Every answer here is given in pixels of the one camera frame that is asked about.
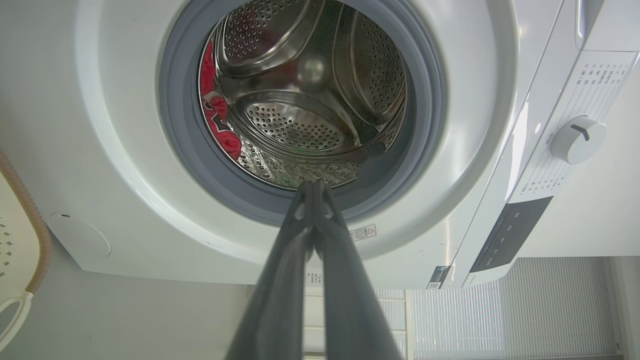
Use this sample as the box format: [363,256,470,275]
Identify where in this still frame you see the cream laundry basket tan rim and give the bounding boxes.
[0,147,53,351]

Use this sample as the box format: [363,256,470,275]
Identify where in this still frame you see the white front-load washing machine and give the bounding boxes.
[0,0,640,291]

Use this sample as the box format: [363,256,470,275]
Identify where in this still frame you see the red cloth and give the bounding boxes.
[199,40,243,161]

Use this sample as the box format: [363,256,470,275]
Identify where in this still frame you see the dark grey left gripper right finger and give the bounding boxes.
[313,181,404,360]

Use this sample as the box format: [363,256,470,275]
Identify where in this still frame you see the white program dial knob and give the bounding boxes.
[550,116,608,165]

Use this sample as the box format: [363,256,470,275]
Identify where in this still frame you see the round drain filter cover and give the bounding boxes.
[49,212,112,259]

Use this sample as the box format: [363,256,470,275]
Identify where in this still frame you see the white window blinds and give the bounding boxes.
[375,257,624,360]

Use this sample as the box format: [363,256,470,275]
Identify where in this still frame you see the triangle warning sticker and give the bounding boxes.
[349,224,377,243]

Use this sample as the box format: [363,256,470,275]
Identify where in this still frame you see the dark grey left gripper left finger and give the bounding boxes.
[225,181,316,360]

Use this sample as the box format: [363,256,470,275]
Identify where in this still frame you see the stainless steel washing machine drum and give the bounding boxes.
[197,0,408,191]

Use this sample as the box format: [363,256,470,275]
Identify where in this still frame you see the white detergent drawer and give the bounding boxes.
[574,0,640,52]

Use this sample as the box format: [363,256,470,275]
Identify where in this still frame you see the dark energy label sticker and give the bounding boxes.
[426,265,453,290]

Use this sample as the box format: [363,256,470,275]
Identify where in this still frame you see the grey rubber door gasket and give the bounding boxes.
[159,0,447,226]

